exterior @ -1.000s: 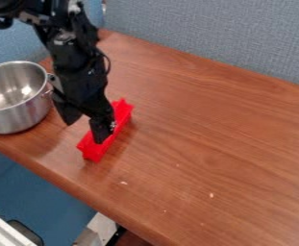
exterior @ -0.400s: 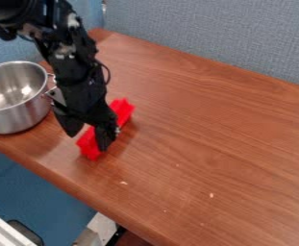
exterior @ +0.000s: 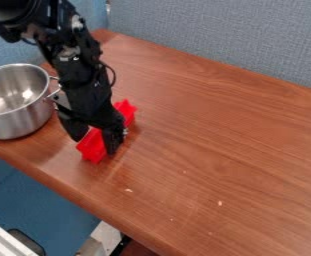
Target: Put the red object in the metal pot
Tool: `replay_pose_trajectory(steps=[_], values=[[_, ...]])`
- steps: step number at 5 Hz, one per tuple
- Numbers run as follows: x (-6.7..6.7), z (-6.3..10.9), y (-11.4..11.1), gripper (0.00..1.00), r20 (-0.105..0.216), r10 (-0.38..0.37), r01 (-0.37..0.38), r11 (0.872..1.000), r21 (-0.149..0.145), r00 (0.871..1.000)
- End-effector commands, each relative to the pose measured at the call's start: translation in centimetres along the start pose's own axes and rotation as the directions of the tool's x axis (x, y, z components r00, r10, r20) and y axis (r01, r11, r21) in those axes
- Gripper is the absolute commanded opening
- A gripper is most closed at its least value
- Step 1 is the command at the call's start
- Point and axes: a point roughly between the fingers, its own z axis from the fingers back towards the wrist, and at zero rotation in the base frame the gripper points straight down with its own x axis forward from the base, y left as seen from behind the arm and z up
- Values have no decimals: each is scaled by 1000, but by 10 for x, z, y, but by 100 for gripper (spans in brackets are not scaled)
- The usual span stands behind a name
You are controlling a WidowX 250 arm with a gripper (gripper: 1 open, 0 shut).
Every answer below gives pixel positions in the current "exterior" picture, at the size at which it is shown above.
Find white table leg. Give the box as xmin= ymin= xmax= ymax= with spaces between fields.
xmin=75 ymin=221 xmax=122 ymax=256

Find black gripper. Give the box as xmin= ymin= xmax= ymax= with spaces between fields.
xmin=54 ymin=66 xmax=129 ymax=155

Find metal pot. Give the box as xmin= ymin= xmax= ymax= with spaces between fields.
xmin=0 ymin=63 xmax=58 ymax=140

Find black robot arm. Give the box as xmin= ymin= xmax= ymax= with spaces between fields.
xmin=0 ymin=0 xmax=126 ymax=154

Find red plastic block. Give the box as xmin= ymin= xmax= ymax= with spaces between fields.
xmin=77 ymin=99 xmax=138 ymax=164

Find white appliance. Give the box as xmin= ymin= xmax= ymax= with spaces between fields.
xmin=0 ymin=227 xmax=38 ymax=256

